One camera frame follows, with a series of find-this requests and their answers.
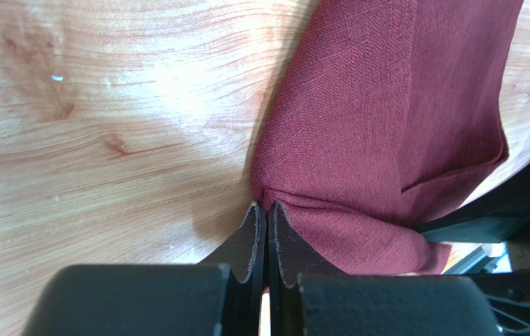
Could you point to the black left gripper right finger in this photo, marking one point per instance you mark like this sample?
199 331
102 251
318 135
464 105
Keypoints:
310 296

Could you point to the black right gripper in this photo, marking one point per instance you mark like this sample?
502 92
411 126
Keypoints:
493 218

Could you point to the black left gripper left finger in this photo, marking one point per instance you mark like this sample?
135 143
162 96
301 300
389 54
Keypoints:
220 295

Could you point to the dark red cloth napkin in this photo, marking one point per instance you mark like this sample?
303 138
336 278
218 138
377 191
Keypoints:
387 118

